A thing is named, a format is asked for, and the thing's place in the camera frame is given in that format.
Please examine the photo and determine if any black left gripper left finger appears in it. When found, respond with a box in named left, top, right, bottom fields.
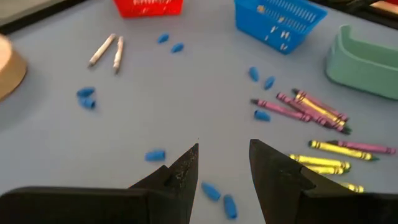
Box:
left=128, top=142, right=200, bottom=224

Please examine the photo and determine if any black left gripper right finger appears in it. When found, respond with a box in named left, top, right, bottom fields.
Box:
left=248, top=138, right=363, bottom=224

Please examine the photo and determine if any yellow crayon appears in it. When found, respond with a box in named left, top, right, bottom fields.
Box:
left=337, top=181, right=365, bottom=194
left=288, top=154, right=351, bottom=170
left=294, top=91, right=352, bottom=135
left=307, top=139, right=380, bottom=162
left=303, top=164, right=351, bottom=175

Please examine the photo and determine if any green plastic bin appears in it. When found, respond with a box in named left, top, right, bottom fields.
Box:
left=325, top=24, right=398, bottom=101

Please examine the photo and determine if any white crayon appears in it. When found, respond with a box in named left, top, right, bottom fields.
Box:
left=112, top=35, right=125, bottom=75
left=88, top=33, right=117, bottom=68

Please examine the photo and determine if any blue mesh basket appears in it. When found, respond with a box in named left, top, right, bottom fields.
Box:
left=233, top=0, right=328, bottom=55

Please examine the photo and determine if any red mesh basket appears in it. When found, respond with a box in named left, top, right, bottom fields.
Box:
left=113, top=0, right=184, bottom=19

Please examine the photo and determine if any white shade wooden base lamp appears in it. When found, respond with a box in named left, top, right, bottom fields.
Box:
left=0, top=33, right=28, bottom=102

